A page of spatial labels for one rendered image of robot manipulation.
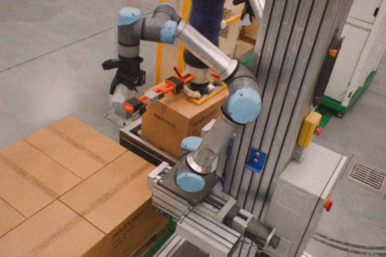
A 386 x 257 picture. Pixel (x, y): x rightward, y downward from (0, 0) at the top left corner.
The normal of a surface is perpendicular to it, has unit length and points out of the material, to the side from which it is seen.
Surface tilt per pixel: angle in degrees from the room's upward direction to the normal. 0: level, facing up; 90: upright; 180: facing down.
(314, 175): 0
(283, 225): 90
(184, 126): 90
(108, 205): 0
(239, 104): 83
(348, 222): 0
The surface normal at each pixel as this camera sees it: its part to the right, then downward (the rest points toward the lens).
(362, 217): 0.12, -0.80
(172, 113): -0.62, 0.40
